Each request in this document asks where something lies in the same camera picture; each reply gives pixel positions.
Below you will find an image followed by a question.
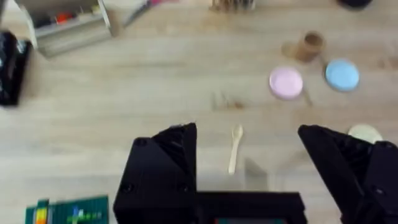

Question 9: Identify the wooden peg rack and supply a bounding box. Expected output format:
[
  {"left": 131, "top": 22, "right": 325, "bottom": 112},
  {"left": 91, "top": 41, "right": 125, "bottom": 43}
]
[{"left": 210, "top": 0, "right": 257, "bottom": 13}]

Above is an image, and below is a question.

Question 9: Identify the green board with toy blocks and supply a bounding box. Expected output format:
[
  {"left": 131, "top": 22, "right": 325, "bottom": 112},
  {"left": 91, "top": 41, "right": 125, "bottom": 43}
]
[{"left": 24, "top": 195, "right": 109, "bottom": 224}]

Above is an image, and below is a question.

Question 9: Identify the pale green plate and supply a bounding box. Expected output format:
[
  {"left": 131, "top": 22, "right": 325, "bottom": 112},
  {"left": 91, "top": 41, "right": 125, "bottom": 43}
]
[{"left": 347, "top": 123, "right": 384, "bottom": 144}]

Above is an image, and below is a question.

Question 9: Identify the black round object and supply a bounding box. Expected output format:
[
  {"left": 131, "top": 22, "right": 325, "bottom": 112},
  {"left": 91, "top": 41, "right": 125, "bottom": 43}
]
[{"left": 338, "top": 0, "right": 374, "bottom": 9}]

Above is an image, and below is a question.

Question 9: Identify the black bag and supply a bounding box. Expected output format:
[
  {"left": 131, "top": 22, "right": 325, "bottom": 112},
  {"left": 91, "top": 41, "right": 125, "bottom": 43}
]
[{"left": 0, "top": 30, "right": 32, "bottom": 107}]

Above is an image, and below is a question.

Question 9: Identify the brown cup container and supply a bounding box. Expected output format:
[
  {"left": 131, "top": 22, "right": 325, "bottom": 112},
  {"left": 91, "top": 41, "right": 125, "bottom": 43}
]
[{"left": 294, "top": 30, "right": 326, "bottom": 63}]

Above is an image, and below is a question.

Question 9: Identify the blue plate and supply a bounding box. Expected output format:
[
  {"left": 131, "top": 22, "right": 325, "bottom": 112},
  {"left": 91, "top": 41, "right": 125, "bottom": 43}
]
[{"left": 324, "top": 58, "right": 361, "bottom": 93}]

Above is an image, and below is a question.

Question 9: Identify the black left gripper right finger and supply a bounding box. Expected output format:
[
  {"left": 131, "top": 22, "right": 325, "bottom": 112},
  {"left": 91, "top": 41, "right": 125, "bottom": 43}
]
[{"left": 297, "top": 124, "right": 398, "bottom": 224}]

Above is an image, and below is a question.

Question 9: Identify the wooden spoon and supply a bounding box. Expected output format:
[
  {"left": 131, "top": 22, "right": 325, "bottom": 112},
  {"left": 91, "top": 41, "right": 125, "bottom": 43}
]
[{"left": 228, "top": 124, "right": 244, "bottom": 175}]

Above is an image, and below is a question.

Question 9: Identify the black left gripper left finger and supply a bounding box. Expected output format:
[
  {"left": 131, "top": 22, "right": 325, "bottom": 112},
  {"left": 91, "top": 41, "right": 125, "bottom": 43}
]
[{"left": 113, "top": 122, "right": 198, "bottom": 224}]

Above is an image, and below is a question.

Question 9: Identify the grey box with items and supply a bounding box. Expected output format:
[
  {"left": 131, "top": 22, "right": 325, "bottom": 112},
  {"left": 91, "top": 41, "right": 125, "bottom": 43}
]
[{"left": 14, "top": 0, "right": 113, "bottom": 58}]

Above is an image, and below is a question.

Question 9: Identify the pink plate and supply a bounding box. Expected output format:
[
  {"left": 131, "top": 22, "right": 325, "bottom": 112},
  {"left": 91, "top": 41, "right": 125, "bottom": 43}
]
[{"left": 269, "top": 66, "right": 304, "bottom": 101}]

